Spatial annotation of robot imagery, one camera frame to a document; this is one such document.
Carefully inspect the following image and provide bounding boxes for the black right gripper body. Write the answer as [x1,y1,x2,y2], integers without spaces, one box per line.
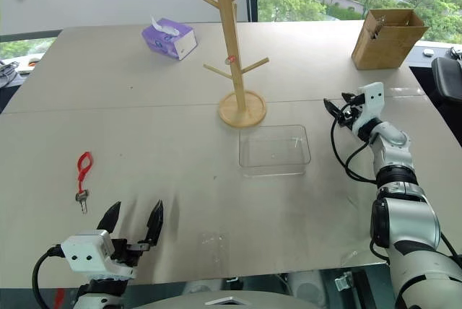
[336,100,366,129]

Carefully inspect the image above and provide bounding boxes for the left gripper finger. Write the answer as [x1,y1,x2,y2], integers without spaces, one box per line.
[95,200,122,240]
[143,199,165,248]

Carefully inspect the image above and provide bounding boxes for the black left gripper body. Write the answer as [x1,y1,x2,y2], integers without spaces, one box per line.
[110,238,152,270]

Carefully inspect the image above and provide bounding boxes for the brown cardboard box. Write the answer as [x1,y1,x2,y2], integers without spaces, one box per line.
[351,8,430,71]

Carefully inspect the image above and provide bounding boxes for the clear plastic container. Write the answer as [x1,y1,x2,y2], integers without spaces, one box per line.
[237,124,313,178]

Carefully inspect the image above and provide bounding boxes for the black office chair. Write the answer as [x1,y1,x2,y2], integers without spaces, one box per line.
[431,56,462,103]

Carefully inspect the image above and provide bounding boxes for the grey rounded robot torso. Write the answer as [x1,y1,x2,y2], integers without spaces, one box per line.
[124,289,289,309]

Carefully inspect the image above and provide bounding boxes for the wooden tree hanger stand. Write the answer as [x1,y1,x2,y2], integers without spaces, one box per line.
[175,0,272,129]

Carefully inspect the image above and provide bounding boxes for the purple tissue box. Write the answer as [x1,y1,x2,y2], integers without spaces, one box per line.
[141,14,198,61]

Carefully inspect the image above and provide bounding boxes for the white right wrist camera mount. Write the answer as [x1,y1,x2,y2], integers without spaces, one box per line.
[352,82,384,140]

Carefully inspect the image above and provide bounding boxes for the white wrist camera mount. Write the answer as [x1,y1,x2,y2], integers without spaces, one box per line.
[60,229,137,282]
[352,82,384,140]

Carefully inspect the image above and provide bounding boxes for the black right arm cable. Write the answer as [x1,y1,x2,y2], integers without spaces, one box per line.
[329,117,380,183]

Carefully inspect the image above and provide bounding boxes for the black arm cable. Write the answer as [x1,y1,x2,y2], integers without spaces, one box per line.
[32,245,68,309]
[329,117,380,183]

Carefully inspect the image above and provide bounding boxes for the key with red strap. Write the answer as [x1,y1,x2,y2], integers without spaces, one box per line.
[74,150,95,215]

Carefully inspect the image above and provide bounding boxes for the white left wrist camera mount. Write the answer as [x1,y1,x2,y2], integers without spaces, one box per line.
[60,229,137,282]

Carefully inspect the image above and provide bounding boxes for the red strap under table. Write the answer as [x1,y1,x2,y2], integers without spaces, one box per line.
[53,287,66,309]

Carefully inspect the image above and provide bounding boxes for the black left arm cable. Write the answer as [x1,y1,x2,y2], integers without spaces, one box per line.
[32,245,68,309]

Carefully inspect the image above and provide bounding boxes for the metal table bracket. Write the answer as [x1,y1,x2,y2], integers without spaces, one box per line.
[334,271,357,292]

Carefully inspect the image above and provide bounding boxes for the tangled dark cables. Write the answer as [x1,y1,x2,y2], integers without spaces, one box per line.
[0,60,19,88]

